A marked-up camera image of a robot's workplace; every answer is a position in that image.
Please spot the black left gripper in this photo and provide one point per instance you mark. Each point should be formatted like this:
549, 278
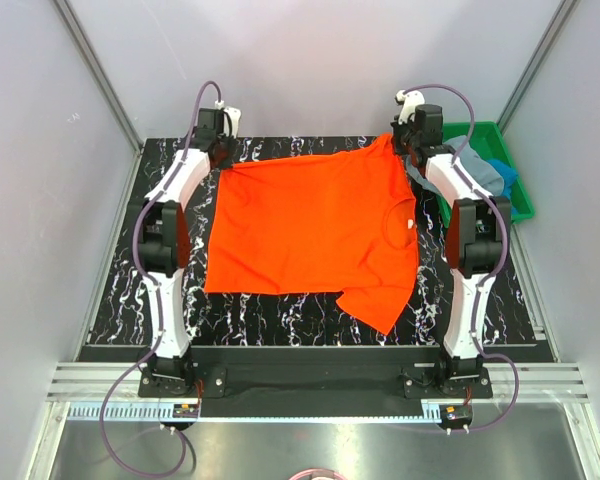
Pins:
225, 164

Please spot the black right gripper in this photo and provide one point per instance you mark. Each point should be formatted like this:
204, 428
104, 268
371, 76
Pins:
397, 129

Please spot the grey-blue t shirt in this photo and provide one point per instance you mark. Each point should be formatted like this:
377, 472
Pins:
480, 170

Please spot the orange t shirt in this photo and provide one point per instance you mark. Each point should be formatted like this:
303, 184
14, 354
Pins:
340, 223

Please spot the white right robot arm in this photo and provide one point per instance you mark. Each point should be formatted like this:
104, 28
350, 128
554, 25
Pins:
476, 248

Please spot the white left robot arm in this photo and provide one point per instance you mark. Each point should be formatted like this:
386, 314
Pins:
161, 249

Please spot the green plastic bin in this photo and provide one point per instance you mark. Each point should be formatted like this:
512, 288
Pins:
487, 140

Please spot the blue t shirt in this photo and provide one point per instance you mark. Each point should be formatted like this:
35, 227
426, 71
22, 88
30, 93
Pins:
509, 176

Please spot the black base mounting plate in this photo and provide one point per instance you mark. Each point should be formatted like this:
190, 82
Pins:
224, 371

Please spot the left connector box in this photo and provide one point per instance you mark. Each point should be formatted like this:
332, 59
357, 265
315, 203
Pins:
187, 409

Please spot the connector box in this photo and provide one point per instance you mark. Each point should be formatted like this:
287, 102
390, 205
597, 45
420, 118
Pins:
187, 409
456, 416

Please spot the right connector box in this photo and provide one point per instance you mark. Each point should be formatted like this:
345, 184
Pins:
456, 416

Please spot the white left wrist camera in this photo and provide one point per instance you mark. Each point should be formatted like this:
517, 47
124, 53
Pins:
231, 118

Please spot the left aluminium corner post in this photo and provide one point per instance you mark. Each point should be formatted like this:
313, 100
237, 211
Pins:
88, 54

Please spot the aluminium corner post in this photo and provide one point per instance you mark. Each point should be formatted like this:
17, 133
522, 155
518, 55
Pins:
544, 47
88, 54

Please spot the right aluminium corner post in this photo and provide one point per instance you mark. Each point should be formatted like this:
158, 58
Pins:
544, 47

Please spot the aluminium frame rail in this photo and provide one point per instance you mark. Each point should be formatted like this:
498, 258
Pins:
91, 391

